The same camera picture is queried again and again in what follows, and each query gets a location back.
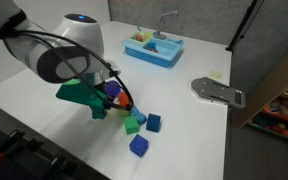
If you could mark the yellow-green toy dish rack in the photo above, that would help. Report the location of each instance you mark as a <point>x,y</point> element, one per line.
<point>140,36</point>

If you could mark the light green cube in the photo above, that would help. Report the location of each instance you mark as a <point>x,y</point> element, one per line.
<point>122,113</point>

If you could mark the toy shelf with items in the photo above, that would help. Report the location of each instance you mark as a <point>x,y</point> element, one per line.
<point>267,86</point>

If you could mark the black tripod stand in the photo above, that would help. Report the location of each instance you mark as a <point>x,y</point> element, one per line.
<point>242,26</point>

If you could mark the grey metal mounting plate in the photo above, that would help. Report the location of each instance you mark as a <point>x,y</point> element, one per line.
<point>217,92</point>

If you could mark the shelf with toy bins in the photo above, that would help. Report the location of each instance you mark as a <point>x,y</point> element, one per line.
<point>284,113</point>

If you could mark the grey toy faucet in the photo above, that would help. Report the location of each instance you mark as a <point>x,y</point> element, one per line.
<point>162,20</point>

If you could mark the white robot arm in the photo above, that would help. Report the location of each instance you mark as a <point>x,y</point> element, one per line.
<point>50,50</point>

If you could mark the bright blue cube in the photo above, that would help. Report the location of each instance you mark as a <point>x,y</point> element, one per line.
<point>138,145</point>

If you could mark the dark blue cube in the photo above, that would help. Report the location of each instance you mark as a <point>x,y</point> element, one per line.
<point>153,122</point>

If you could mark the purple bumpy ball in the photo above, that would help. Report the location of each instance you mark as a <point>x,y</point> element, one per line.
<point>112,88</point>

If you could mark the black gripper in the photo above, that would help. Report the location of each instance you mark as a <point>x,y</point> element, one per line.
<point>101,89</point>

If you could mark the orange rubber animal toy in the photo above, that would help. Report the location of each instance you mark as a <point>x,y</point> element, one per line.
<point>123,99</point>

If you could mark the light blue rubber toy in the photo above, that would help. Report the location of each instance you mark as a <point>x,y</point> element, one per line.
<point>138,115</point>

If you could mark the blue toy sink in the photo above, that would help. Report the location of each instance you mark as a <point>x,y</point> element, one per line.
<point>160,53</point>

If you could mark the yellow sticky note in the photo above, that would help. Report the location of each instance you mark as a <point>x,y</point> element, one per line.
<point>215,74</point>

